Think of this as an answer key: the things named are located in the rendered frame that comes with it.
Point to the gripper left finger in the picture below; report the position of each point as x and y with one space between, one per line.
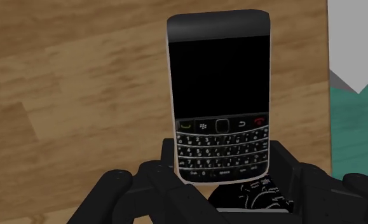
159 192

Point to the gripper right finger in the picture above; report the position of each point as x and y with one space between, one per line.
320 195

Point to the black keypad mobile phone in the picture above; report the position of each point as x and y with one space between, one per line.
219 77

